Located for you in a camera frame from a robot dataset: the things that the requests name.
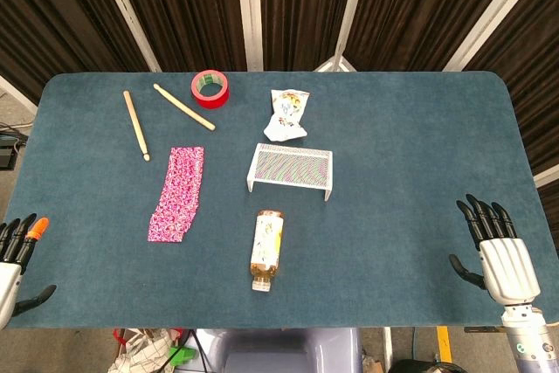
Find white mesh metal shelf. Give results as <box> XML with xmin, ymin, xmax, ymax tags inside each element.
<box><xmin>246</xmin><ymin>142</ymin><xmax>334</xmax><ymax>203</ymax></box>

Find black equipment with cables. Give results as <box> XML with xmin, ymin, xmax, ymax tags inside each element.
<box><xmin>0</xmin><ymin>123</ymin><xmax>30</xmax><ymax>171</ymax></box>

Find left robot hand orange fingertip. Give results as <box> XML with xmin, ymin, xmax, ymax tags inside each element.
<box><xmin>0</xmin><ymin>213</ymin><xmax>58</xmax><ymax>330</ymax></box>

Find green plastic object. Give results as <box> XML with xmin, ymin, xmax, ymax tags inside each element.
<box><xmin>169</xmin><ymin>345</ymin><xmax>196</xmax><ymax>366</ymax></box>

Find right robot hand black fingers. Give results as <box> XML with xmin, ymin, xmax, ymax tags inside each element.
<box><xmin>448</xmin><ymin>193</ymin><xmax>542</xmax><ymax>306</ymax></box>

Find dark brown curtain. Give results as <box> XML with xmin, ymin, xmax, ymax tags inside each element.
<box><xmin>0</xmin><ymin>0</ymin><xmax>559</xmax><ymax>225</ymax></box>

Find crumpled white snack bag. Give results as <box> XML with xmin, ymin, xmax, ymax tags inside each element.
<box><xmin>263</xmin><ymin>88</ymin><xmax>312</xmax><ymax>142</ymax></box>

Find white frame post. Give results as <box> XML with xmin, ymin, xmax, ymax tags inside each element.
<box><xmin>0</xmin><ymin>75</ymin><xmax>39</xmax><ymax>116</ymax></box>
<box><xmin>533</xmin><ymin>165</ymin><xmax>559</xmax><ymax>189</ymax></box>
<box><xmin>441</xmin><ymin>0</ymin><xmax>539</xmax><ymax>73</ymax></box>
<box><xmin>90</xmin><ymin>0</ymin><xmax>162</xmax><ymax>73</ymax></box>
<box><xmin>234</xmin><ymin>0</ymin><xmax>265</xmax><ymax>72</ymax></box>
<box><xmin>313</xmin><ymin>0</ymin><xmax>372</xmax><ymax>73</ymax></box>

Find grey robot torso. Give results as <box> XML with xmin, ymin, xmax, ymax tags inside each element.
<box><xmin>194</xmin><ymin>328</ymin><xmax>363</xmax><ymax>373</ymax></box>

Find wooden drumstick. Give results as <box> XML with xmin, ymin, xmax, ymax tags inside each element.
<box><xmin>122</xmin><ymin>90</ymin><xmax>151</xmax><ymax>162</ymax></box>
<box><xmin>153</xmin><ymin>83</ymin><xmax>217</xmax><ymax>132</ymax></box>

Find red tape roll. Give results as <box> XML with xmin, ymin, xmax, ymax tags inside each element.
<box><xmin>190</xmin><ymin>69</ymin><xmax>231</xmax><ymax>109</ymax></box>

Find orange drink bottle white cap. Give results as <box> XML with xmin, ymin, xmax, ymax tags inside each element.
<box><xmin>250</xmin><ymin>210</ymin><xmax>286</xmax><ymax>294</ymax></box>

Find white checked cloth bag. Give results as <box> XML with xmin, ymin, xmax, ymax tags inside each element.
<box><xmin>107</xmin><ymin>328</ymin><xmax>184</xmax><ymax>373</ymax></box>

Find black round object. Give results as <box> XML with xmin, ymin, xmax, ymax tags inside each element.
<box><xmin>390</xmin><ymin>359</ymin><xmax>443</xmax><ymax>373</ymax></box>

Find pink patterned cloth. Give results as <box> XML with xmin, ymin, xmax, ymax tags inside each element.
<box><xmin>147</xmin><ymin>146</ymin><xmax>205</xmax><ymax>244</ymax></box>

